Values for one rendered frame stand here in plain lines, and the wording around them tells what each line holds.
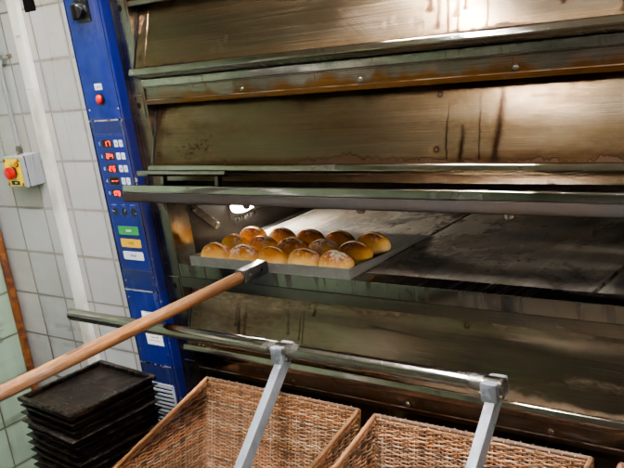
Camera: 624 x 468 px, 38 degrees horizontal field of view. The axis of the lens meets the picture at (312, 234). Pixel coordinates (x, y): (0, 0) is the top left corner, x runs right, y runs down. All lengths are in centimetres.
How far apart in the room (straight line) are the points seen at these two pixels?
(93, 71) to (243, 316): 79
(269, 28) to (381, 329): 76
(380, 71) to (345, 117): 15
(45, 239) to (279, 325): 99
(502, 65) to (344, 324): 79
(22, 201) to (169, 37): 96
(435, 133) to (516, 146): 19
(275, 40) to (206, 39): 23
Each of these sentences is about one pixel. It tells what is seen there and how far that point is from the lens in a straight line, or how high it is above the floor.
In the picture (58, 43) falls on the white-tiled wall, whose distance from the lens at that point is 275.
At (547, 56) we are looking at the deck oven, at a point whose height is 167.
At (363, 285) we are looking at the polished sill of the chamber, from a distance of 214.
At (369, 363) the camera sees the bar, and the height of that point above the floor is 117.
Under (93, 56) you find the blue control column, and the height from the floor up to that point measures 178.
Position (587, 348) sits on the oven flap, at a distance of 193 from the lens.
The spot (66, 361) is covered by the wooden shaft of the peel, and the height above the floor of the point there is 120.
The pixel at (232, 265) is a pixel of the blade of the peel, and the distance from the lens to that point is 240.
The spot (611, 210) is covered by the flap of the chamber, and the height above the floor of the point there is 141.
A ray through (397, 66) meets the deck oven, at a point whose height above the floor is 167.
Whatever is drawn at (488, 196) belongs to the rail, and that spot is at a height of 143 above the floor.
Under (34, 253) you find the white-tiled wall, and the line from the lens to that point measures 314.
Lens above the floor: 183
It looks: 14 degrees down
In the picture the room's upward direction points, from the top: 9 degrees counter-clockwise
